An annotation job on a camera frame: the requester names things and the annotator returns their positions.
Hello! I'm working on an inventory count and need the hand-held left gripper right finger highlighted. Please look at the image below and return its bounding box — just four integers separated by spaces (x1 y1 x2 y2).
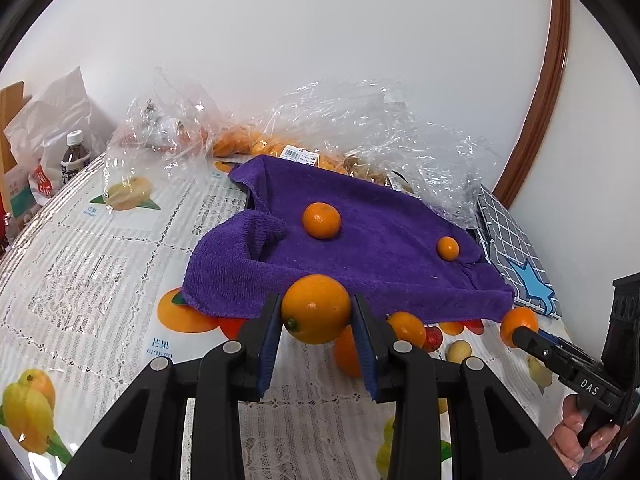
350 292 574 480

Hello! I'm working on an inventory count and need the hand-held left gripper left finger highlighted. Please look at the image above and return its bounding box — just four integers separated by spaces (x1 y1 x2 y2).
59 292 284 480

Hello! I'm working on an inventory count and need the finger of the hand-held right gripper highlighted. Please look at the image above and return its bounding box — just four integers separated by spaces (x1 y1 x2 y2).
539 330 603 366
514 327 581 386

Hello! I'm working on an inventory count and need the medium orange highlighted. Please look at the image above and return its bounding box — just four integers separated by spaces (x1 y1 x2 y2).
302 202 342 240
499 307 540 349
386 311 427 349
333 325 364 379

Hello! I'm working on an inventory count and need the large orange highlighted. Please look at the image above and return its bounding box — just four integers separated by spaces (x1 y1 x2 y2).
280 274 353 345

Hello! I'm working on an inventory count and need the small yellow-green fruit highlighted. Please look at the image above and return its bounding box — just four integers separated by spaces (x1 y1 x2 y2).
446 340 473 365

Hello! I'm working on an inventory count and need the small orange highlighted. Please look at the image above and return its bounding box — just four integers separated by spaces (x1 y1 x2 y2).
436 236 460 262

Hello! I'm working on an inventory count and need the person's right hand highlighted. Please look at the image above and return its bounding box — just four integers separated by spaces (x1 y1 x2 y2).
547 394 621 472

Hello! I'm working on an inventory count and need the grey checked cloth blue star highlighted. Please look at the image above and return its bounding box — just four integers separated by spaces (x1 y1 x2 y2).
472 182 563 318

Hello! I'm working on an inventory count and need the purple towel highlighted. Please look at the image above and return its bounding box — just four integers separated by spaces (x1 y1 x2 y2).
181 155 516 323

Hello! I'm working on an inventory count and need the fruit print lace tablecloth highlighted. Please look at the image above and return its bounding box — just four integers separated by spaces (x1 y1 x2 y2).
0 152 576 480

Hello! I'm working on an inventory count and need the pile of bagged oranges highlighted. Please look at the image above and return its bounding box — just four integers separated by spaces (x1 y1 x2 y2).
212 129 348 172

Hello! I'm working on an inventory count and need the small clear plastic bag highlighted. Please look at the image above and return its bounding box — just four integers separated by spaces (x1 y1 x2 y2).
102 67 236 211

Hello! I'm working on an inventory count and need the large crumpled clear plastic bag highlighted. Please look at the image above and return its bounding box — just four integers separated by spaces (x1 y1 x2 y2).
260 77 506 221

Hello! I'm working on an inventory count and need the plastic bottle with white cap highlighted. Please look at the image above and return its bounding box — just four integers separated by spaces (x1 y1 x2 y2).
60 130 92 186

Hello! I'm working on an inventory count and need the red and white packet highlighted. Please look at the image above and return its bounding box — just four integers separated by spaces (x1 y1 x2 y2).
29 157 63 198

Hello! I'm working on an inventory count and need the green and white box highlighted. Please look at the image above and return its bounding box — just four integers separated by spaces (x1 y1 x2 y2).
2 165 43 218

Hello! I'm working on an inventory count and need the white bag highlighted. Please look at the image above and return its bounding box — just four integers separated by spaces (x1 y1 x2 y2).
4 66 108 206

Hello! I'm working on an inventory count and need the brown wooden door frame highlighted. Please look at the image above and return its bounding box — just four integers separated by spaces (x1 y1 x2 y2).
492 0 572 208

